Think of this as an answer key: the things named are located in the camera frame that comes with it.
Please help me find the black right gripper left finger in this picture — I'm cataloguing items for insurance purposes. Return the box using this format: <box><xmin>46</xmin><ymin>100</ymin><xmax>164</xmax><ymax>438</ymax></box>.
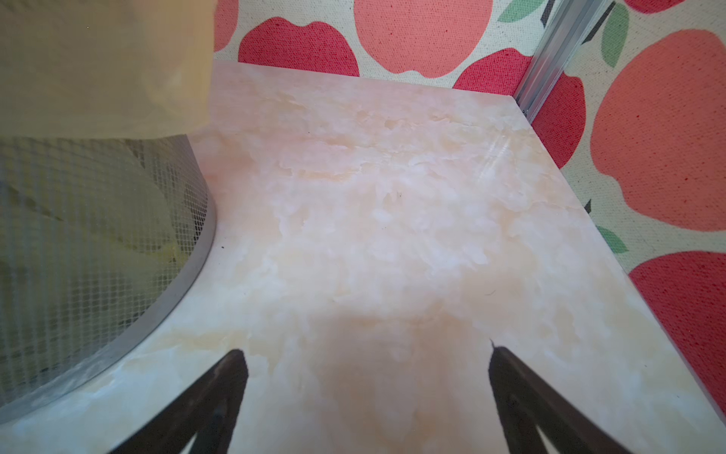
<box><xmin>113</xmin><ymin>349</ymin><xmax>249</xmax><ymax>453</ymax></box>

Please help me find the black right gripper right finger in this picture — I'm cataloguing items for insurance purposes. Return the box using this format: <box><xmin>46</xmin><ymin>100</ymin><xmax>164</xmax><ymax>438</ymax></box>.
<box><xmin>489</xmin><ymin>346</ymin><xmax>629</xmax><ymax>454</ymax></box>

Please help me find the right aluminium frame post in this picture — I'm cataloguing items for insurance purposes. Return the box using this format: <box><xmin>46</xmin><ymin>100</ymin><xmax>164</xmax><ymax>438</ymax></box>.
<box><xmin>514</xmin><ymin>0</ymin><xmax>611</xmax><ymax>124</ymax></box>

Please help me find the yellow plastic bin liner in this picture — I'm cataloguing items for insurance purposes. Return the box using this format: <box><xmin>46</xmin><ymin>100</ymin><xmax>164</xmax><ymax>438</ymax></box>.
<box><xmin>1</xmin><ymin>1</ymin><xmax>217</xmax><ymax>139</ymax></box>

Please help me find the metal mesh trash bin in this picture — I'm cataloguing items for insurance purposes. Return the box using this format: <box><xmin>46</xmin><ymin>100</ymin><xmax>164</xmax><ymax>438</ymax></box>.
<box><xmin>1</xmin><ymin>135</ymin><xmax>217</xmax><ymax>423</ymax></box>

